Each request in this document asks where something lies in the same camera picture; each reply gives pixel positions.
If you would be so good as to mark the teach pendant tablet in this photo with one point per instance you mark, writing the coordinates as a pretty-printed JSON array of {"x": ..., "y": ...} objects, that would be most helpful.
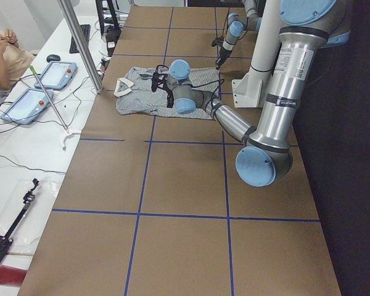
[
  {"x": 27, "y": 107},
  {"x": 57, "y": 74}
]

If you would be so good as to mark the long metal rod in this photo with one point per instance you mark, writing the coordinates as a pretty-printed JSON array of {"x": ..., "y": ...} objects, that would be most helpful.
[{"x": 49, "y": 99}]

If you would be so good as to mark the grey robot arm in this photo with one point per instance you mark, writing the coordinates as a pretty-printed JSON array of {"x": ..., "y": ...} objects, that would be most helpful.
[
  {"x": 236, "y": 27},
  {"x": 266, "y": 99}
]

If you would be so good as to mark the seated person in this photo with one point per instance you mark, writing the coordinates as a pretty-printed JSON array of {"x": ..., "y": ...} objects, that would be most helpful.
[{"x": 14, "y": 61}]

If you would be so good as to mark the striped polo shirt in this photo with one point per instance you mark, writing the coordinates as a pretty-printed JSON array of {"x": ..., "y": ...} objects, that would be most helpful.
[{"x": 134, "y": 94}]

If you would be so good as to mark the red cylinder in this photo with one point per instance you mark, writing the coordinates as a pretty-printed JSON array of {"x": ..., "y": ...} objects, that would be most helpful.
[{"x": 11, "y": 276}]

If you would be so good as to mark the far teach pendant tablet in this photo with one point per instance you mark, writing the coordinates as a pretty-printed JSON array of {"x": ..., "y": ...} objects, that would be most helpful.
[{"x": 57, "y": 74}]

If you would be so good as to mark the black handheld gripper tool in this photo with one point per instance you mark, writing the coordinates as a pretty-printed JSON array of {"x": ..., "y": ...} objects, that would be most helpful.
[{"x": 6, "y": 240}]

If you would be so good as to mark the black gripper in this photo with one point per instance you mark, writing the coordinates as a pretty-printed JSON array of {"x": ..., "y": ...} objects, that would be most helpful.
[
  {"x": 222, "y": 55},
  {"x": 170, "y": 95}
]

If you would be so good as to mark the near teach pendant tablet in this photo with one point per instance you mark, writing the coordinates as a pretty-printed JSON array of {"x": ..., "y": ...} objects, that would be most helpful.
[{"x": 27, "y": 107}]

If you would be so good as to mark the black computer mouse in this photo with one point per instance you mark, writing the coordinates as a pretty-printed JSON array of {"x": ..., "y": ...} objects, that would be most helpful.
[{"x": 53, "y": 57}]

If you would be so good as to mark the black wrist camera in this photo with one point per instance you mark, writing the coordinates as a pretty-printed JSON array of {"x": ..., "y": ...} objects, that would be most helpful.
[
  {"x": 218, "y": 41},
  {"x": 153, "y": 82}
]

